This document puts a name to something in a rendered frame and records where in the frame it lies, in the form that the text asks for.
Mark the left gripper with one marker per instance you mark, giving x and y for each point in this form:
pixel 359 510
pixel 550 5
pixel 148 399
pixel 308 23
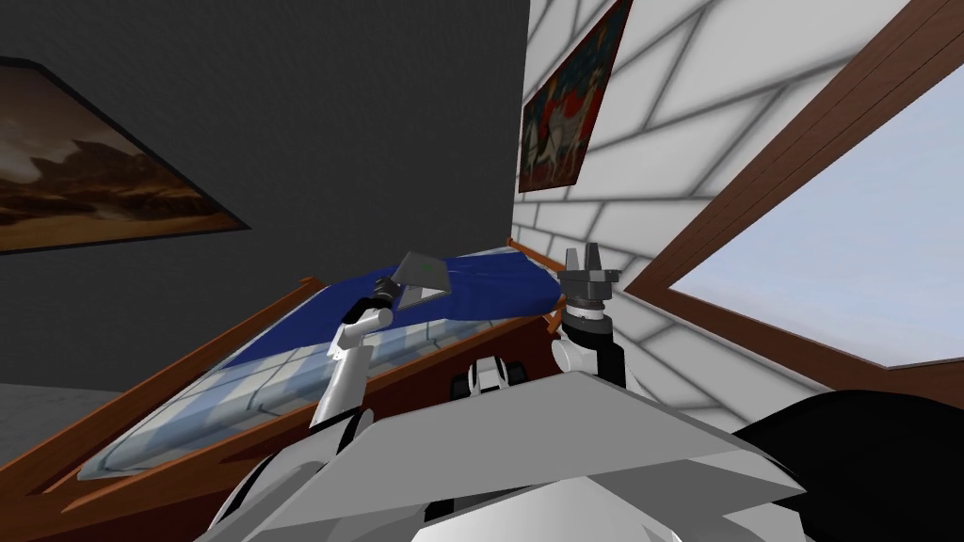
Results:
pixel 387 290

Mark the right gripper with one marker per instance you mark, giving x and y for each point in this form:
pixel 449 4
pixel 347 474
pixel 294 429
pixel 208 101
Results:
pixel 589 284

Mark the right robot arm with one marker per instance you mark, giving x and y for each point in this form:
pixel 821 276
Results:
pixel 591 350

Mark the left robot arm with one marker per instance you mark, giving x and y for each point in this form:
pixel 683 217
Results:
pixel 343 384

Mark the grey open laptop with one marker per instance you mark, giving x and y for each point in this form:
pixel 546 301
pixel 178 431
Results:
pixel 423 275

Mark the wooden bed with checkered sheet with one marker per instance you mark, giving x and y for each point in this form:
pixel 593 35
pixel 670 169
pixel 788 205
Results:
pixel 422 376

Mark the blue blanket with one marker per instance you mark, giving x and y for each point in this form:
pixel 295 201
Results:
pixel 493 290

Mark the red picture with horses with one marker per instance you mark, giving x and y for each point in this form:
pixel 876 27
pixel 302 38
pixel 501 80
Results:
pixel 561 120

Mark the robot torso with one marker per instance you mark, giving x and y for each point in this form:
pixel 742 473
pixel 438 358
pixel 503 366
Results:
pixel 527 429

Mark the brown framed window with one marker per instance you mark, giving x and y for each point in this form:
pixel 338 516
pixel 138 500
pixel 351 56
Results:
pixel 828 226

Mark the brown landscape picture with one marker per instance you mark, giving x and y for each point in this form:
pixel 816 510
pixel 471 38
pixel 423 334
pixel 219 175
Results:
pixel 90 181

